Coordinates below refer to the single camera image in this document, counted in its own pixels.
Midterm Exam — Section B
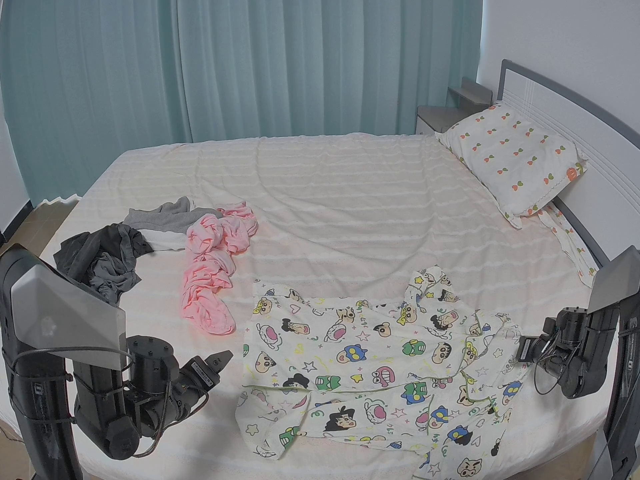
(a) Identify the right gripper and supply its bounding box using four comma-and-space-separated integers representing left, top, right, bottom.
520, 335, 556, 365

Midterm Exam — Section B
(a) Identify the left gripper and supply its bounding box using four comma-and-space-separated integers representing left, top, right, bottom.
167, 350, 234, 419

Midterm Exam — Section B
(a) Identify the white printed pyjama top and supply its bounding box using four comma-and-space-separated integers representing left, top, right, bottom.
235, 265, 526, 469

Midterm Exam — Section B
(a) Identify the pink garment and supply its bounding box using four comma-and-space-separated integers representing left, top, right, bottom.
181, 203, 260, 336

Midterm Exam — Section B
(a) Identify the dark grey garment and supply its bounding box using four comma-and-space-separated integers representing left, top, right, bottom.
87, 250, 143, 305

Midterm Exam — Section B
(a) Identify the grey and white garment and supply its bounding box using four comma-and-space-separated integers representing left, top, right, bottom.
122, 196, 221, 253

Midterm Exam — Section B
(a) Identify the black garment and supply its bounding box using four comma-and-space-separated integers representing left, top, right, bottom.
52, 223, 155, 299

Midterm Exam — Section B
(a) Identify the white printed pillow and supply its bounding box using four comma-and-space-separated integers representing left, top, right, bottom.
435, 102, 590, 230

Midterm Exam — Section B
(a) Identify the bed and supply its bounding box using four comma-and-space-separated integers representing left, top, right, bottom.
0, 59, 640, 480

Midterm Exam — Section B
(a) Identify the grey bedside table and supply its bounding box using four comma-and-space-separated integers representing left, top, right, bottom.
415, 77, 493, 135

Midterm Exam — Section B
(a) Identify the black cable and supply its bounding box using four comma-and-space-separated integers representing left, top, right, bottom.
135, 393, 211, 461
530, 363, 566, 396

